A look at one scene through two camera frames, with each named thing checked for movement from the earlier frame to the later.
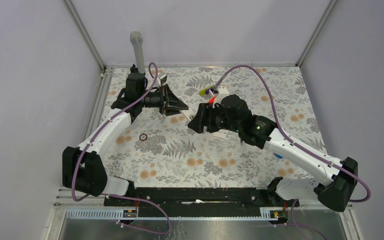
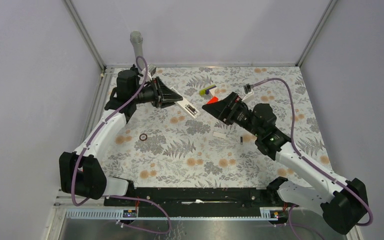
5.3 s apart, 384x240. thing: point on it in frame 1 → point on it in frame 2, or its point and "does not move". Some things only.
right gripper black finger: (201, 119) → (221, 108)
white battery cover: (220, 135) does not move
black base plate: (202, 202) does not move
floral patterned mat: (164, 151) does not move
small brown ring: (142, 139) does not move
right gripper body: (212, 116) → (230, 119)
